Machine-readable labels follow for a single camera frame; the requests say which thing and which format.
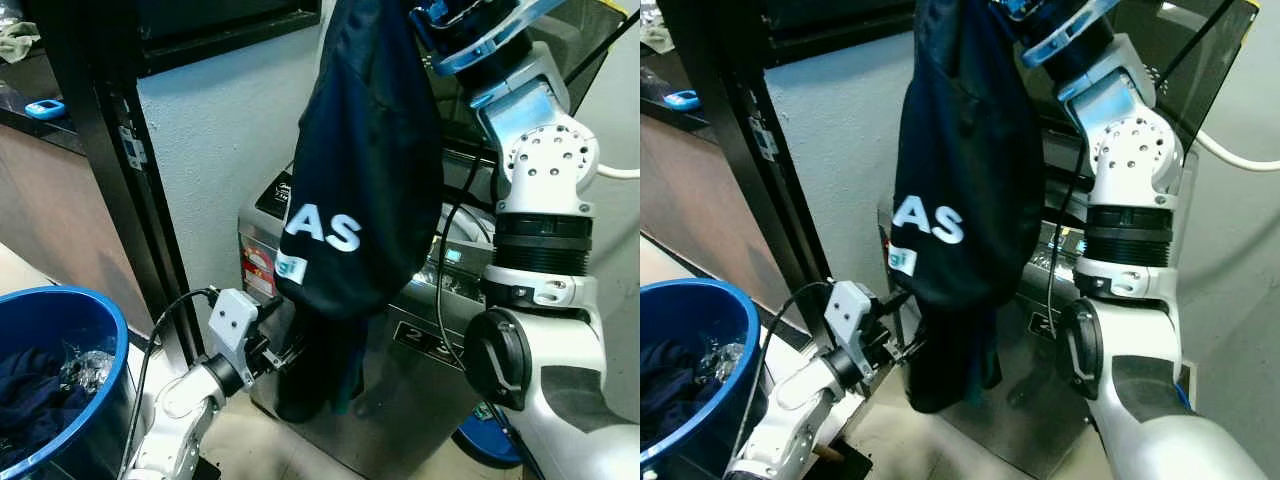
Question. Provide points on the black counter top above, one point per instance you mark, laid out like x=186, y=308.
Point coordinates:
x=670, y=75
x=40, y=85

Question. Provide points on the clear crumpled plastic wrap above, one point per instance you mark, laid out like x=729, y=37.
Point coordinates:
x=90, y=368
x=725, y=362

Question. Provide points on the crumpled pale cloth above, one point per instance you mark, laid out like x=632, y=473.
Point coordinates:
x=18, y=40
x=655, y=35

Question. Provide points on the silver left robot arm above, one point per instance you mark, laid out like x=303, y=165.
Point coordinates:
x=180, y=410
x=800, y=405

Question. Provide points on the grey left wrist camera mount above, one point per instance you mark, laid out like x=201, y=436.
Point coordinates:
x=848, y=312
x=232, y=320

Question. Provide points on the dark blue purple garment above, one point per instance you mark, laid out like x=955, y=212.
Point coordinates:
x=665, y=390
x=30, y=400

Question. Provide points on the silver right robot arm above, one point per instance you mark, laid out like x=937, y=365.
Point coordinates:
x=1130, y=180
x=545, y=180

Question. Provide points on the black garment with white print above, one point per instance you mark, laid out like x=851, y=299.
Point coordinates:
x=975, y=170
x=370, y=180

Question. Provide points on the black door frame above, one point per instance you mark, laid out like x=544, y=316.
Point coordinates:
x=745, y=170
x=110, y=180

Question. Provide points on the small blue device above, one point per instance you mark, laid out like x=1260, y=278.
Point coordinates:
x=45, y=109
x=681, y=99

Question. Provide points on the blue plastic bucket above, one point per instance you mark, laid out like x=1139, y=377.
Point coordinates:
x=745, y=400
x=105, y=400

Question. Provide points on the red sticker on washer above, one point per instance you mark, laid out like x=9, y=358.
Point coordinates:
x=260, y=275
x=889, y=255

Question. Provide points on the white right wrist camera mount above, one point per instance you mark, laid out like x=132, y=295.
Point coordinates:
x=1070, y=32
x=500, y=38

